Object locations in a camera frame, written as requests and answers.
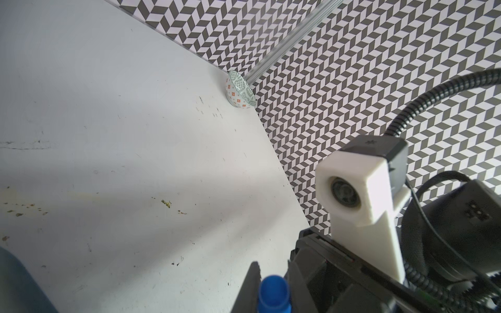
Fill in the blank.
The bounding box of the blue capped test tube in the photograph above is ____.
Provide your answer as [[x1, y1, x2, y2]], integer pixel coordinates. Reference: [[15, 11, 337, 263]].
[[258, 275, 292, 313]]

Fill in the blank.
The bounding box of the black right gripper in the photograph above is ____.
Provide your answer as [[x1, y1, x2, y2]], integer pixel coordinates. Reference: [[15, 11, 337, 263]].
[[290, 228, 438, 312]]

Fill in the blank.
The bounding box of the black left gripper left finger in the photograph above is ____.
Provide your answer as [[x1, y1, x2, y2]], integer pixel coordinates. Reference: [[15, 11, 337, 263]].
[[230, 262, 261, 313]]

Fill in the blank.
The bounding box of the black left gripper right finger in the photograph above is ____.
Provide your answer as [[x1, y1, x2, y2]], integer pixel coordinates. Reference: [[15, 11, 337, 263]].
[[287, 262, 317, 313]]

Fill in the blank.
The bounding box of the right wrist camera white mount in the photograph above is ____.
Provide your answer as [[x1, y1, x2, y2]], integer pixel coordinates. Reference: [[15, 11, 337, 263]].
[[315, 135, 410, 283]]

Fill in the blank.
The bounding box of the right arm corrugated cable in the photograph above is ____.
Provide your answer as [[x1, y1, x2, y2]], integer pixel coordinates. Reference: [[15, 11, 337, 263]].
[[383, 68, 501, 313]]

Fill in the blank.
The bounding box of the teal plastic water tub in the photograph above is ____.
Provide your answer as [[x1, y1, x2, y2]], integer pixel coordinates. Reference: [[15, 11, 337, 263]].
[[1, 248, 57, 312]]

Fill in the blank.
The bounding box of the patterned ceramic bowl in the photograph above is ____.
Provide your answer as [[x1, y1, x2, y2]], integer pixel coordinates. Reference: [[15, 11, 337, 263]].
[[224, 70, 257, 108]]

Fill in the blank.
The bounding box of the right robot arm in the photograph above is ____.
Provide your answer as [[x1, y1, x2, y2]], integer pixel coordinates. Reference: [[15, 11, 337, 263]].
[[287, 180, 500, 312]]

